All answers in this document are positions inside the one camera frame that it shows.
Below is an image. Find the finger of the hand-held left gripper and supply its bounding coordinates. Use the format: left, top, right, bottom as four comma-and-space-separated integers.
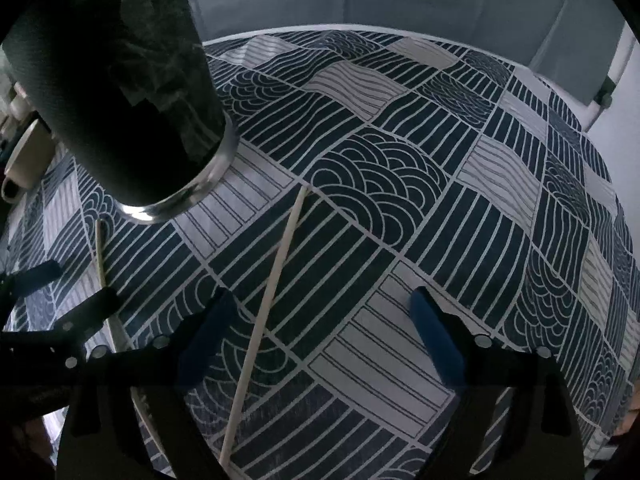
0, 287, 120, 368
0, 261, 63, 311

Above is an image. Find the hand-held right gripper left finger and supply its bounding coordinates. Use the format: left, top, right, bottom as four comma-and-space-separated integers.
55, 287, 240, 480

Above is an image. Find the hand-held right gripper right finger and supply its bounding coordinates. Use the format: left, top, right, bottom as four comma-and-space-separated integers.
410, 287, 586, 480

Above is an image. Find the light wooden chopstick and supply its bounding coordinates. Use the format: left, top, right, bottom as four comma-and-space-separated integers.
219, 187, 308, 466
94, 217, 168, 468

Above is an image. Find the black tumbler with metal base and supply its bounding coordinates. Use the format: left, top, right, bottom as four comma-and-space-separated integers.
2, 0, 238, 224

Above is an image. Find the person's left forearm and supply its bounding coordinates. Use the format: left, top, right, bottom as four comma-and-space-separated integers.
2, 415, 57, 476

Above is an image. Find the beige ceramic mug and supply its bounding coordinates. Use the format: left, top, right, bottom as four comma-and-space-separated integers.
0, 117, 56, 205

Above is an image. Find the navy white patterned tablecloth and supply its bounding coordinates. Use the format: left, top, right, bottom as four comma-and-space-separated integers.
5, 30, 632, 480

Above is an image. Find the person's leg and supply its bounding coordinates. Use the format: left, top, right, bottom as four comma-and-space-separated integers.
612, 407, 638, 443

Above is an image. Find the white pole with black bracket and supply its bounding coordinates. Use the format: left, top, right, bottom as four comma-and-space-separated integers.
582, 22, 638, 133

